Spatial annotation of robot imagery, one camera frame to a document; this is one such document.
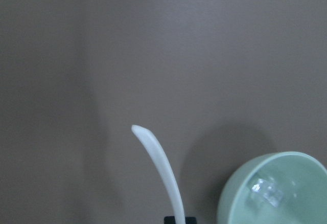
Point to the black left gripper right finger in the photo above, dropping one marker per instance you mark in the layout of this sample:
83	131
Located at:
190	220

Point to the clear ice cube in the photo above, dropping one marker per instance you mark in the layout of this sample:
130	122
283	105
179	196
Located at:
263	191

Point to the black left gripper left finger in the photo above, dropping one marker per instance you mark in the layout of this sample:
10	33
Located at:
169	220

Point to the mint green bowl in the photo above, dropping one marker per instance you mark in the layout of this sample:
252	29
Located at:
284	187

